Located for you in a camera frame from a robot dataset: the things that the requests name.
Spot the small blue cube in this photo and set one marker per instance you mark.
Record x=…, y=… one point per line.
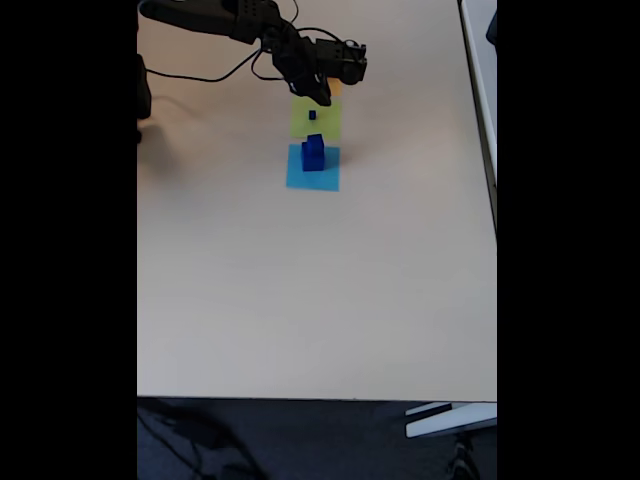
x=315, y=141

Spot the medium blue cube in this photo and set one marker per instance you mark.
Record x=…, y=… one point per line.
x=312, y=161

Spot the orange paper square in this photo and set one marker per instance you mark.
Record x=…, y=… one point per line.
x=336, y=87

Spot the green paper square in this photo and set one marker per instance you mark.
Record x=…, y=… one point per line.
x=300, y=127

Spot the light blue paper square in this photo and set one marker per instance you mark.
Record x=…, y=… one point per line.
x=295, y=181

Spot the white neighbouring table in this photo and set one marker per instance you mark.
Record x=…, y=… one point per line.
x=480, y=100

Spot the dark blue object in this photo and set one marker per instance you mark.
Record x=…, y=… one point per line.
x=493, y=27

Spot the white table foot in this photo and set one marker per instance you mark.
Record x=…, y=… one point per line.
x=450, y=422

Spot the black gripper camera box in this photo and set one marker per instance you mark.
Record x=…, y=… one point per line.
x=345, y=60

